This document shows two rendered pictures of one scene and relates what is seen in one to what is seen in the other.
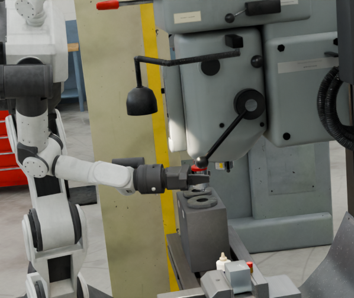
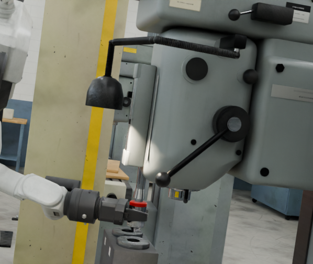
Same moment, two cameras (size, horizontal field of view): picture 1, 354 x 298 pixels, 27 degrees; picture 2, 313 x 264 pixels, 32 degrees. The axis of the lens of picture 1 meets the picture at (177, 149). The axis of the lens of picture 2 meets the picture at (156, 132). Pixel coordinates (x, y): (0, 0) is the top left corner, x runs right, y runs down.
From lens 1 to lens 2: 0.67 m
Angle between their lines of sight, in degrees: 13
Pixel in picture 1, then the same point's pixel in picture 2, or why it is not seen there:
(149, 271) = not seen: outside the picture
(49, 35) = (12, 29)
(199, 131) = (165, 143)
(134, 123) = (66, 170)
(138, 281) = not seen: outside the picture
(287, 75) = (279, 101)
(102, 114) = (38, 155)
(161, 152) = not seen: hidden behind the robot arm
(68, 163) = not seen: outside the picture
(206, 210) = (136, 251)
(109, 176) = (38, 191)
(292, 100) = (279, 131)
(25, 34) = not seen: outside the picture
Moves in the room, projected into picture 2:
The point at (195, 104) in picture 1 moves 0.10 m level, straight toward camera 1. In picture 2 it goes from (168, 111) to (174, 112)
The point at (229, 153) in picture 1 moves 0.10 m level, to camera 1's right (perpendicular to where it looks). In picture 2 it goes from (192, 179) to (241, 185)
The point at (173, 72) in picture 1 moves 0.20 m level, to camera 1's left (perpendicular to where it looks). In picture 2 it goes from (148, 72) to (48, 58)
